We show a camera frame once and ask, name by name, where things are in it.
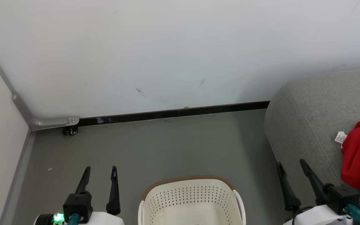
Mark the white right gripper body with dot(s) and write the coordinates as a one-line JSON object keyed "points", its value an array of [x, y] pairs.
{"points": [[317, 217]]}

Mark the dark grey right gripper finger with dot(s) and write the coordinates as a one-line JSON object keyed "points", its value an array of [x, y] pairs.
{"points": [[312, 179], [287, 190]]}

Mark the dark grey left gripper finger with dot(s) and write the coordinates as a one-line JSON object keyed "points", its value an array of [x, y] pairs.
{"points": [[84, 182], [114, 193]]}

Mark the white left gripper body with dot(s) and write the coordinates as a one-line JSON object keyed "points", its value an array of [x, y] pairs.
{"points": [[105, 220]]}

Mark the cream laundry basket brown rim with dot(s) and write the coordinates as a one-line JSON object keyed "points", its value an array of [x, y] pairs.
{"points": [[192, 203]]}

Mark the small black caster wheel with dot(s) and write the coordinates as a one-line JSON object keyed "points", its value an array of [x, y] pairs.
{"points": [[70, 131]]}

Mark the grey fabric sofa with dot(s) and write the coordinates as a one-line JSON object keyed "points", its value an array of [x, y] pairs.
{"points": [[308, 109]]}

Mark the black baseboard strip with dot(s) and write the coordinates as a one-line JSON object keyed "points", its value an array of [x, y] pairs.
{"points": [[173, 113]]}

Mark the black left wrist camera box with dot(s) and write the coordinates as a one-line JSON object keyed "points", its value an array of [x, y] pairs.
{"points": [[78, 203]]}

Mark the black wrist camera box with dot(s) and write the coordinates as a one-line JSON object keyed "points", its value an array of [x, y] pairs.
{"points": [[342, 193], [78, 203]]}

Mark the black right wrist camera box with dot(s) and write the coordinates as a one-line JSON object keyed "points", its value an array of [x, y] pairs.
{"points": [[342, 193]]}

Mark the grey metal partition frame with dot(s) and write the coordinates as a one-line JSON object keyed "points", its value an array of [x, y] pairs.
{"points": [[48, 122]]}

